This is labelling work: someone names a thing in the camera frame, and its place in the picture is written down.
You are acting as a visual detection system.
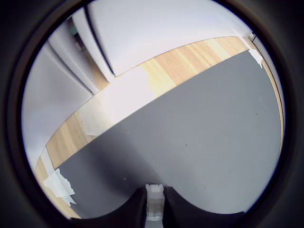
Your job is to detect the white masking tape piece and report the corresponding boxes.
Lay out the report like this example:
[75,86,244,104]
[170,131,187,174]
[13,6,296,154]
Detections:
[42,168,76,207]
[247,49,264,69]

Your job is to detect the pale grey partition panel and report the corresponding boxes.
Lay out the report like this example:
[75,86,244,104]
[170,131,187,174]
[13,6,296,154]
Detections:
[21,21,99,164]
[86,0,252,77]

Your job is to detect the dark grey table mat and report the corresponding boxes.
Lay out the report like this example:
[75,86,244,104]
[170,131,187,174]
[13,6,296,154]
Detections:
[57,51,283,219]

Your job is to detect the small white plastic terminal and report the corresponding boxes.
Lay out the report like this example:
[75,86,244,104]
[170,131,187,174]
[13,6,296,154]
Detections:
[145,183,165,222]

